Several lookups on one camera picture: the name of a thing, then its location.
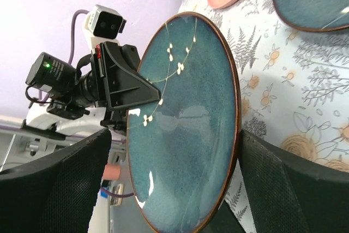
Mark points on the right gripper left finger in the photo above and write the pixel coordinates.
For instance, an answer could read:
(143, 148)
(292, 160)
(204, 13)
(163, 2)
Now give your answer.
(57, 192)

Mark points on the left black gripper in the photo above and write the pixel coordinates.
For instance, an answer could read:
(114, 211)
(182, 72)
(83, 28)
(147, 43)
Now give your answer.
(122, 86)

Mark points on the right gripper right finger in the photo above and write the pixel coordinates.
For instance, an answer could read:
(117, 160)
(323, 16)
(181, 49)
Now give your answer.
(288, 193)

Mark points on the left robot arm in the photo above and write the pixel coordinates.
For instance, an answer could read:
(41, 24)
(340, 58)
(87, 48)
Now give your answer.
(97, 93)

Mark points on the floral table mat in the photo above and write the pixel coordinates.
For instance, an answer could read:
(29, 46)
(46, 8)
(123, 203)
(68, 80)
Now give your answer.
(294, 88)

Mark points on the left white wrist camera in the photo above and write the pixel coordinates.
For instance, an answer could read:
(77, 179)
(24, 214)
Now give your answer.
(102, 24)

